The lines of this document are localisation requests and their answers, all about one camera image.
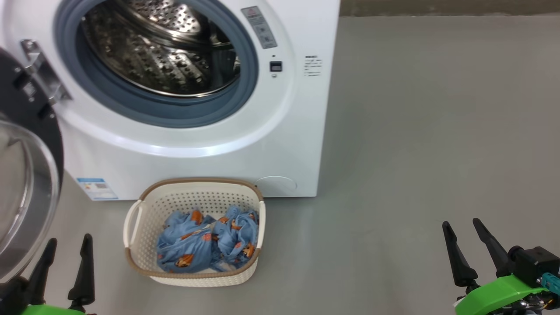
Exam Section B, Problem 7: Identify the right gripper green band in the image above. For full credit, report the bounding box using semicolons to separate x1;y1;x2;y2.
442;218;560;315

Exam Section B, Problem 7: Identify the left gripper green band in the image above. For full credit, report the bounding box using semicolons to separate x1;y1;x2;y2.
0;234;98;315

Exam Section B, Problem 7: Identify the blue printed garment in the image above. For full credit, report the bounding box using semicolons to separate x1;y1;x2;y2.
156;210;219;274
210;206;259;270

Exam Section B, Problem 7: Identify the black round glass washer door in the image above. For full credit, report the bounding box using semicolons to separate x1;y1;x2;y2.
0;46;65;280

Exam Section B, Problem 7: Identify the metal door hinge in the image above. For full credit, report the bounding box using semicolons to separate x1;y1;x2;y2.
20;39;73;105

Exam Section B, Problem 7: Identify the white front-load washing machine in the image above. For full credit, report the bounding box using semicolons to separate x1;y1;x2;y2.
0;0;341;201

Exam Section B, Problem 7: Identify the blue energy label sticker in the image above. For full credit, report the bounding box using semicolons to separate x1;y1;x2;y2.
77;177;119;201

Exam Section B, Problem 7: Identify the cream perforated laundry basket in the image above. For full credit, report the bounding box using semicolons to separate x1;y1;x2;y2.
123;177;266;287

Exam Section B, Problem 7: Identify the round white filter cover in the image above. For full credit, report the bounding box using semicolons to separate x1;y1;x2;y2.
255;176;298;197

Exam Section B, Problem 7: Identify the small black text sticker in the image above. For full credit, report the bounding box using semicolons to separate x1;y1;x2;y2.
304;55;323;77

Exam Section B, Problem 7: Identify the grey warning label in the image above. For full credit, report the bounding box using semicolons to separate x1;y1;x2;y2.
241;6;278;49

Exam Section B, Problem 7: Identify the teal cable connector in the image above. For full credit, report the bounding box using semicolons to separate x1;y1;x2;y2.
541;272;560;294

